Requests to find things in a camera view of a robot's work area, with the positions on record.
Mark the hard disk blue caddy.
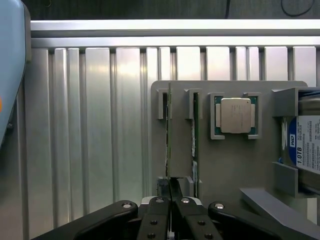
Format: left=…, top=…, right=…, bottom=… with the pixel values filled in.
left=277, top=86, right=320, bottom=201

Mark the black looped floor cable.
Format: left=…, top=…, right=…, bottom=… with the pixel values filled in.
left=280, top=0, right=318, bottom=17

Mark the loose silver CPU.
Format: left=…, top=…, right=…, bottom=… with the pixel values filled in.
left=214, top=96, right=256, bottom=135

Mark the grey plastic parts rack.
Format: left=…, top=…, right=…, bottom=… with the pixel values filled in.
left=151, top=80, right=320, bottom=225

